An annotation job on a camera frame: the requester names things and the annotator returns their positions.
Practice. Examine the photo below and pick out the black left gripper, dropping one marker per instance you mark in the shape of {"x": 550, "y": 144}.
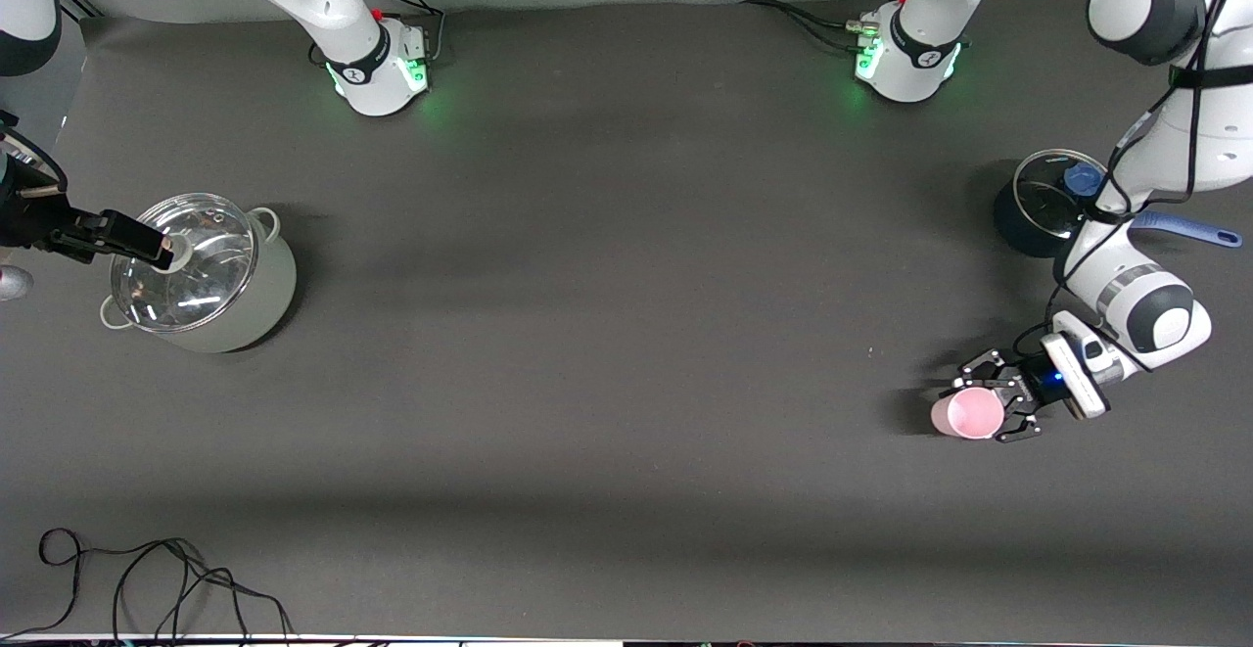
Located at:
{"x": 1030, "y": 382}

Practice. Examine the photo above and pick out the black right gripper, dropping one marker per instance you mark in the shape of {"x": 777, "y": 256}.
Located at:
{"x": 29, "y": 219}

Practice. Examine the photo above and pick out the pink plastic cup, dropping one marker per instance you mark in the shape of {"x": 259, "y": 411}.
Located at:
{"x": 964, "y": 414}

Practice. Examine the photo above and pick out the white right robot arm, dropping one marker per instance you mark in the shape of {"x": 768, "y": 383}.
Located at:
{"x": 323, "y": 1}

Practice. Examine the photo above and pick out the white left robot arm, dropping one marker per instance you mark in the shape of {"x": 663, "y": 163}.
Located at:
{"x": 1214, "y": 128}

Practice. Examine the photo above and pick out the glass stock pot lid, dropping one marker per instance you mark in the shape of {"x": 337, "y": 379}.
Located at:
{"x": 196, "y": 275}

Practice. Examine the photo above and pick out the pale green stock pot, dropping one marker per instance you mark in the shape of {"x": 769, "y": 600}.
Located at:
{"x": 264, "y": 295}

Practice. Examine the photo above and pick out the glass saucepan lid blue knob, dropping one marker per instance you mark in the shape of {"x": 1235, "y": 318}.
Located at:
{"x": 1043, "y": 197}

